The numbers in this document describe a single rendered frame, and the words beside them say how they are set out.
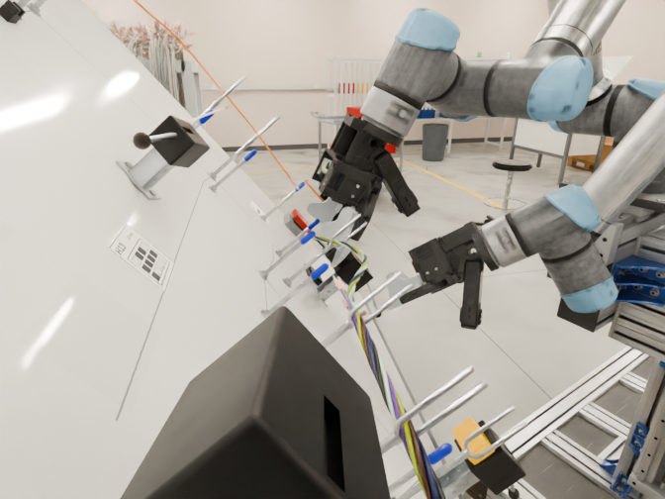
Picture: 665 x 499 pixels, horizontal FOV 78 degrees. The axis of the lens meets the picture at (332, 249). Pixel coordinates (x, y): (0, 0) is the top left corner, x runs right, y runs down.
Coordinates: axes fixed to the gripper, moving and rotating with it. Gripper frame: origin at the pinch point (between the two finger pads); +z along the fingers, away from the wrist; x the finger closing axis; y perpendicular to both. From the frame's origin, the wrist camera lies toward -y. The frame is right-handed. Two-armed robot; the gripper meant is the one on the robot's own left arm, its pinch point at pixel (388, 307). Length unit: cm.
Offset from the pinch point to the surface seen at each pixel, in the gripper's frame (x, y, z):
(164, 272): 47.9, 9.6, -2.4
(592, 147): -604, 85, -145
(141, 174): 43.8, 20.8, 0.5
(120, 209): 49, 16, -1
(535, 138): -619, 137, -92
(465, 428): 21.5, -16.1, -10.5
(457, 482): 21.6, -21.6, -6.9
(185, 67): -15, 82, 30
